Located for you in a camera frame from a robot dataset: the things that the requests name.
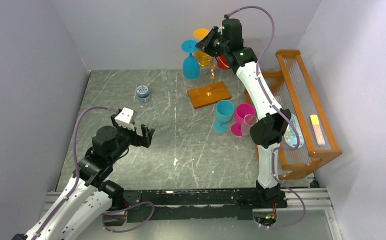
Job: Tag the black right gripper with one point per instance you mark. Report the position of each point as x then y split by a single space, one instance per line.
213 42

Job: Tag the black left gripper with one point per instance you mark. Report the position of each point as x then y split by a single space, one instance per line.
144 141

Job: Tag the dark blue wine glass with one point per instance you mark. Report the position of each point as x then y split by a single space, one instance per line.
191 67

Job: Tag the light blue wine glass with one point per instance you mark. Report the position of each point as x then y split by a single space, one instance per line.
223 113

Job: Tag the pink wine glass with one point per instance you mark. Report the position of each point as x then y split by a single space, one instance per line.
241 111

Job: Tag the clear wine glass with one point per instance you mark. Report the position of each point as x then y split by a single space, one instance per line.
242 131

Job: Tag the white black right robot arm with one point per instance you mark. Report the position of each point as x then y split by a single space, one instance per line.
267 133

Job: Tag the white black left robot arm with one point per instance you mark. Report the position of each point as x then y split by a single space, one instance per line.
89 193

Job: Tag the yellow wine glass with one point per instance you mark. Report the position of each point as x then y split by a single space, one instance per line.
200 34

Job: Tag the red wine glass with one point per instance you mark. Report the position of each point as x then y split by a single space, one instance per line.
221 63

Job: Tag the wooden rack base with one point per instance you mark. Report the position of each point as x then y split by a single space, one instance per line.
199 98

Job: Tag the blue cleaning gel jar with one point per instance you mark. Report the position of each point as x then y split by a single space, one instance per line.
143 93

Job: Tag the blue blister pack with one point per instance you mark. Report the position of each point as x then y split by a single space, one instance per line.
293 133

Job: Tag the yellow orange marker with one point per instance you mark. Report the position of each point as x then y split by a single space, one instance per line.
317 129

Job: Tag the wooden tiered shelf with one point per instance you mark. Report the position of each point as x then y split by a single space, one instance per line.
292 88

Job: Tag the gold wire glass rack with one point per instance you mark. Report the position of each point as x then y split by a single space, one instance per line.
212 63

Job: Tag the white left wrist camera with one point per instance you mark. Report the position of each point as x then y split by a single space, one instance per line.
126 118

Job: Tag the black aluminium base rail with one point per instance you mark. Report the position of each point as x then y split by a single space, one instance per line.
242 203

